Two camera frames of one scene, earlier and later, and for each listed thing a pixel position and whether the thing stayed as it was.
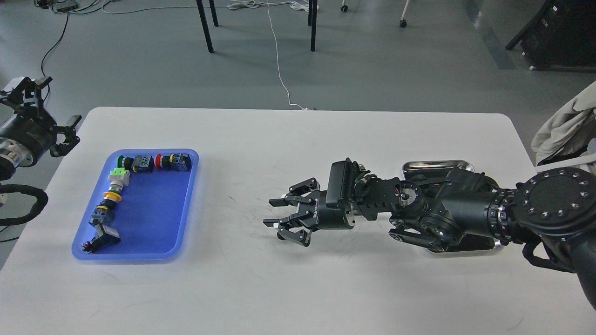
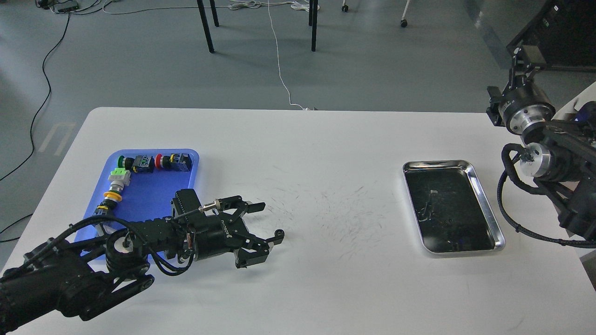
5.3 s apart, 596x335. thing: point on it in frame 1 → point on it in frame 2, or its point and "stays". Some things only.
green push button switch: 139,164 stays
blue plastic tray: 151,217 stays
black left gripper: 32,132 → 216,234
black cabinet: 561,36 stays
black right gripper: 323,216 → 526,105
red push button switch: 176,162 stays
